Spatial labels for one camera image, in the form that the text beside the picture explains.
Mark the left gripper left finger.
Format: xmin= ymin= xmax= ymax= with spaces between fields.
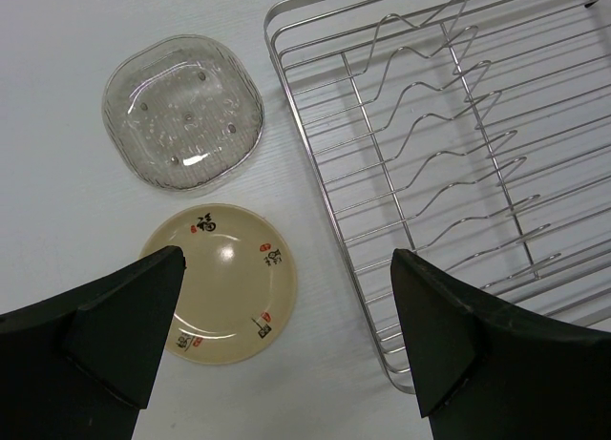
xmin=1 ymin=246 xmax=186 ymax=439

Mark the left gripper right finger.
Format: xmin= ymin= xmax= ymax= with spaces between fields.
xmin=390 ymin=249 xmax=610 ymax=439

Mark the clear glass plate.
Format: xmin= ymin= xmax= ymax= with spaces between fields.
xmin=101 ymin=34 xmax=264 ymax=192

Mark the beige ceramic plate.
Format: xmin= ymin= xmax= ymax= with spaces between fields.
xmin=140 ymin=203 xmax=298 ymax=365

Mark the wire dish rack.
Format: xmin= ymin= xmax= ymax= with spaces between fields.
xmin=263 ymin=0 xmax=610 ymax=393

